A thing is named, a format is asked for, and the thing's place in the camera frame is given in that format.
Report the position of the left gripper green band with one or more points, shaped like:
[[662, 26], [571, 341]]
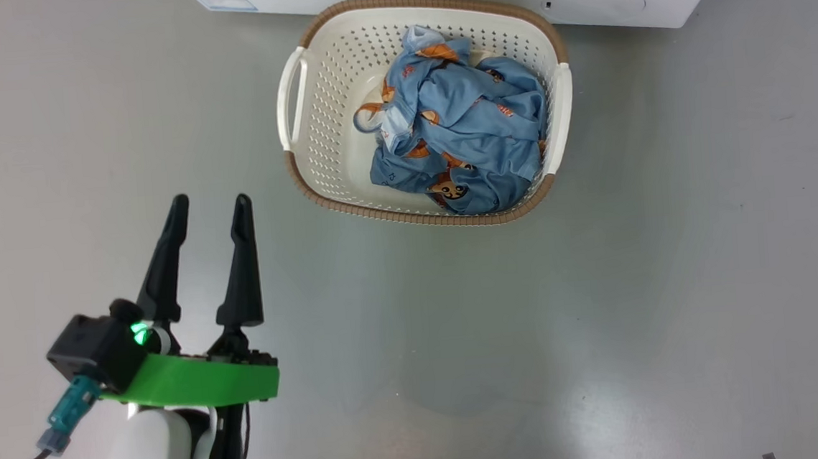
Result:
[[197, 385]]

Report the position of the blue monkey print clothes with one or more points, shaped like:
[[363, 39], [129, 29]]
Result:
[[466, 125]]

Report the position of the cream laundry basket brown rim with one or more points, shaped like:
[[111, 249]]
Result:
[[332, 105]]

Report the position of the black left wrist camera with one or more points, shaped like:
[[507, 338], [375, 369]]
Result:
[[97, 348]]

